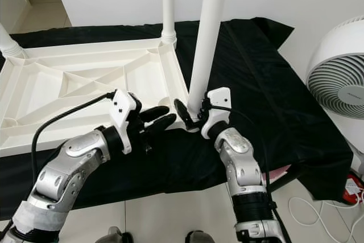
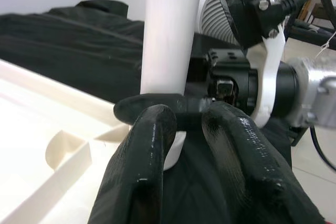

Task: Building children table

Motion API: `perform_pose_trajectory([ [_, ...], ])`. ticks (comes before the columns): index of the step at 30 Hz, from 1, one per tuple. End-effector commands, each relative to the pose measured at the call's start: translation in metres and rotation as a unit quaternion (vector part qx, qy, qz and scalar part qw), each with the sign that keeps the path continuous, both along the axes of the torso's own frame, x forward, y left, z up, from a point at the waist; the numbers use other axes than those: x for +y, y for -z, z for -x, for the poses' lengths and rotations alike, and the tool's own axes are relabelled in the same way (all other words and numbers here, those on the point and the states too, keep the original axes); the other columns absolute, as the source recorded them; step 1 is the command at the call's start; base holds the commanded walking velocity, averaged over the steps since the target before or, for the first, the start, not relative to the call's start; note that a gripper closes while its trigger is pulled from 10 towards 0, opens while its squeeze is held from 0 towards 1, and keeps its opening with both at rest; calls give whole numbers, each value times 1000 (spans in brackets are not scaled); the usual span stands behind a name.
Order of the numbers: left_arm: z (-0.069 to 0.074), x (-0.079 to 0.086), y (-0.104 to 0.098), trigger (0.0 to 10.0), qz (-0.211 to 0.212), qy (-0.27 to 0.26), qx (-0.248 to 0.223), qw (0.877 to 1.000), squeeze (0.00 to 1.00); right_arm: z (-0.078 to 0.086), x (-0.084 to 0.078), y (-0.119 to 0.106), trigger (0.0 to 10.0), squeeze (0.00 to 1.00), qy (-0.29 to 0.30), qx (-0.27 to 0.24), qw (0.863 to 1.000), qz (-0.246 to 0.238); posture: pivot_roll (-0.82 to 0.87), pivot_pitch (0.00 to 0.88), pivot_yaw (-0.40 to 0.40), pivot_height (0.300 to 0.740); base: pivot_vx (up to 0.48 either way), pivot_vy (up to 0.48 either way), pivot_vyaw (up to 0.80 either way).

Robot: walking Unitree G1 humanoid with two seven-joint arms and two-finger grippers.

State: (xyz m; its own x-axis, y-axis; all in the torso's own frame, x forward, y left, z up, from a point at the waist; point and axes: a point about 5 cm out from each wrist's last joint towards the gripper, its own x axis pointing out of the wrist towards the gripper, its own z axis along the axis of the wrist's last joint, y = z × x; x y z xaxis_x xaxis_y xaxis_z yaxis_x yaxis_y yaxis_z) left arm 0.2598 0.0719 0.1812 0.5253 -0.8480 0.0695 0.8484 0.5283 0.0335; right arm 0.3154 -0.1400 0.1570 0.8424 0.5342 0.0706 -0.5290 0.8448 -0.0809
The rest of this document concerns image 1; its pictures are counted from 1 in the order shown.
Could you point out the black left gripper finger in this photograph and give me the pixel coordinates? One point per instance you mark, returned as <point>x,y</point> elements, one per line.
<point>153,112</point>
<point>162,124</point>

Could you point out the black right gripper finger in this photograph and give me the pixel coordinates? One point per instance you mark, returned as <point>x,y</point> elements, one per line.
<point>184,113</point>

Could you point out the white plastic ribbed table top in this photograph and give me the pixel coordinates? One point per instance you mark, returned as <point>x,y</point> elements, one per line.
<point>68,83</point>

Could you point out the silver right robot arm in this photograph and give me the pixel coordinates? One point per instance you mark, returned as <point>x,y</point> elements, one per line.
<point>244,163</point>

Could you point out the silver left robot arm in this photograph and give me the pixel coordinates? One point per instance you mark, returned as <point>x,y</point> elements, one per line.
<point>68,180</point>

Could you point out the black cloth cover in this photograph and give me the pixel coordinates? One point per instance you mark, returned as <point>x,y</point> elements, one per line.
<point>273,83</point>

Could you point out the dark table leg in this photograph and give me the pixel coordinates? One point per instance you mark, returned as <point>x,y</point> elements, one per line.
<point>285,181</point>

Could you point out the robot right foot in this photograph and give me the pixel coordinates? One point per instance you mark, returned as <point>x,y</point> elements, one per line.
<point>196,237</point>

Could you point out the white floor fan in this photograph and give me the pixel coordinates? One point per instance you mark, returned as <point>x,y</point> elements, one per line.
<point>338,83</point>

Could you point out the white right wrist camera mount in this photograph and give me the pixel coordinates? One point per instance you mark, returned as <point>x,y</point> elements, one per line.
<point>216,109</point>

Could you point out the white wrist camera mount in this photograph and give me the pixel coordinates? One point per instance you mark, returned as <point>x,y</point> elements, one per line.
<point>125,118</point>
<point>216,109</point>

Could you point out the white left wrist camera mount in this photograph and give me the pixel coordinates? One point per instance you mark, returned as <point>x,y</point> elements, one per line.
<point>125,118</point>

